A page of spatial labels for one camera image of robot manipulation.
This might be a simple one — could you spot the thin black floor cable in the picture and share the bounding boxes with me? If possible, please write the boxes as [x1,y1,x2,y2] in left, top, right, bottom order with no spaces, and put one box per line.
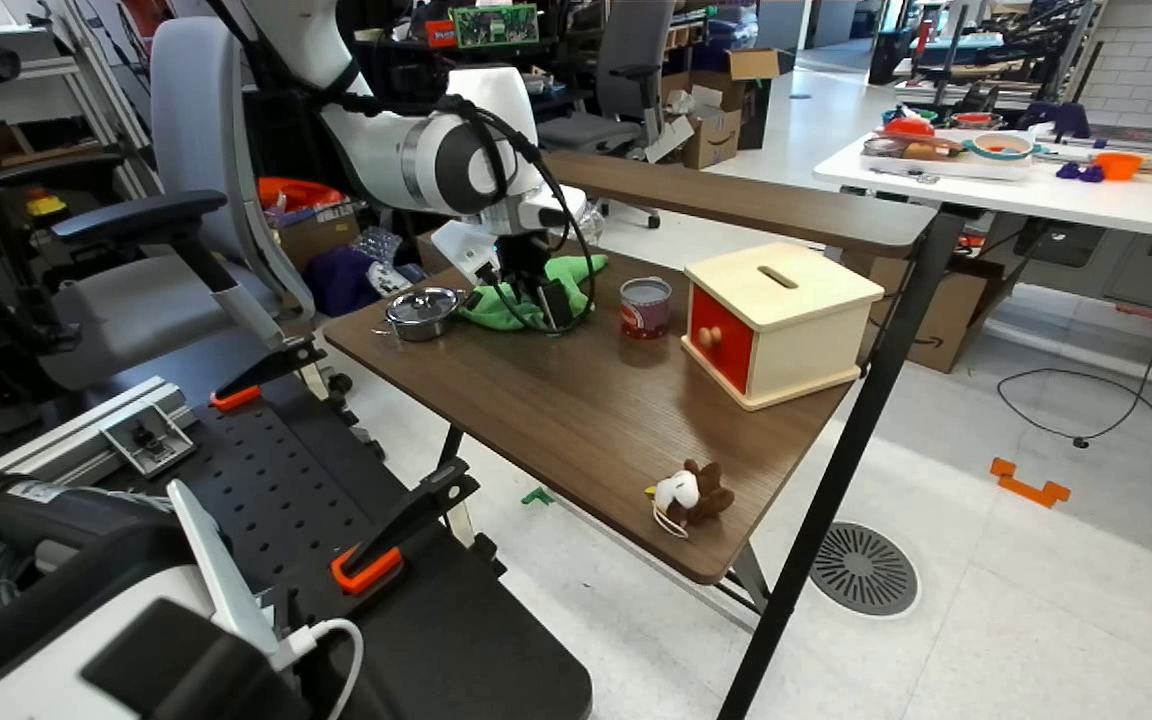
[991,250,1152,465]

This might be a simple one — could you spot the white charging cable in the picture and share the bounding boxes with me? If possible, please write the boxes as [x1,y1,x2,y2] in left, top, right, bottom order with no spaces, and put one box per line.
[287,616,367,720]

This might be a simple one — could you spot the cardboard box under desk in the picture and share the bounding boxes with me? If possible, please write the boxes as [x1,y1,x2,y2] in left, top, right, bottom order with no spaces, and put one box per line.
[869,246,991,377]

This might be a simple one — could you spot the aluminium extrusion rail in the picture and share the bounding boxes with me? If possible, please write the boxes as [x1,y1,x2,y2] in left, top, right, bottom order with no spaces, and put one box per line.
[0,377,201,483]

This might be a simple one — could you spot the open cardboard boxes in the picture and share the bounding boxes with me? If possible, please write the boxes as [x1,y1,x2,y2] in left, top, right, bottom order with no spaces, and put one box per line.
[661,48,783,172]

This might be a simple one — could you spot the wooden work table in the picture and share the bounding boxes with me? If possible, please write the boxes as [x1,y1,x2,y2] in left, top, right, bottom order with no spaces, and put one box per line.
[432,212,967,720]

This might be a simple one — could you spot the small metal can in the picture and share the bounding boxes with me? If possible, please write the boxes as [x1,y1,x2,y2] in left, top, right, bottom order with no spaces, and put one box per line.
[617,271,675,359]

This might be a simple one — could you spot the wooden box with red drawer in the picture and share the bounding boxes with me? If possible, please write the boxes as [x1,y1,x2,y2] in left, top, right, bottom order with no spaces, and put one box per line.
[680,240,888,413]

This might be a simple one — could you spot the green circuit board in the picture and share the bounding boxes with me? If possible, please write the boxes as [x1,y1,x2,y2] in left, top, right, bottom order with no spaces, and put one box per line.
[448,0,543,50]

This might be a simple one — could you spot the orange floor tape marker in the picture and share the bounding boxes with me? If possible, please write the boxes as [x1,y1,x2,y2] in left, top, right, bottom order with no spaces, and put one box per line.
[989,456,1075,512]

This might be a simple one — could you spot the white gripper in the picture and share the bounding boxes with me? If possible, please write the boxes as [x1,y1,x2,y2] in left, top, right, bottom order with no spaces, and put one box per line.
[429,179,605,336]

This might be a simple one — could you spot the grey swivel chair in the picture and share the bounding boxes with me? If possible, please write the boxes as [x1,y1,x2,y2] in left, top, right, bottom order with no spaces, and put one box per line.
[539,0,675,157]

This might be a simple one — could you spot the long brown desk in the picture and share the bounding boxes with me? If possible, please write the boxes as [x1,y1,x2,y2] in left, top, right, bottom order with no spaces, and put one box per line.
[539,149,939,254]

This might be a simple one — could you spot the grey padded office chair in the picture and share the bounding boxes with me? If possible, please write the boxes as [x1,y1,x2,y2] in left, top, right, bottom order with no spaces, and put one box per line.
[49,11,326,402]

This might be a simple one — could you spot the purple bag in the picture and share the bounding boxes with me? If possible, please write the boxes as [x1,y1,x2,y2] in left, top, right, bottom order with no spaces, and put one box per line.
[303,245,380,316]

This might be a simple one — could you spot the small toy bird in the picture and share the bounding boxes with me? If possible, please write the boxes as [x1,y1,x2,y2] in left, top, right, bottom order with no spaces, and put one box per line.
[644,456,735,544]

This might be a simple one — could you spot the orange bowl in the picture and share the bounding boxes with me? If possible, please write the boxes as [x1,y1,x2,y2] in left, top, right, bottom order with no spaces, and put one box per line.
[1091,149,1149,182]

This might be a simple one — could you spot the round floor drain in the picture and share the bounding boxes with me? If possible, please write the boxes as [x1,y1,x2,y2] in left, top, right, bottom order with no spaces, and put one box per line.
[809,519,925,621]

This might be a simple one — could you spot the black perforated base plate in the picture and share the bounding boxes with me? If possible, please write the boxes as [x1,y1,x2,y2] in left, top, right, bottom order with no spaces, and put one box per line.
[169,385,592,720]

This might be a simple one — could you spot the white table with toys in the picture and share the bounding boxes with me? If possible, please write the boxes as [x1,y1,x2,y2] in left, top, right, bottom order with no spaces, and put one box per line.
[811,123,1152,246]

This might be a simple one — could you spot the black clamp with orange handle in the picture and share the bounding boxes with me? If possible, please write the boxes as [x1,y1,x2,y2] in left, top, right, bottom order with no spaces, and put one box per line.
[326,456,483,601]
[207,332,326,416]

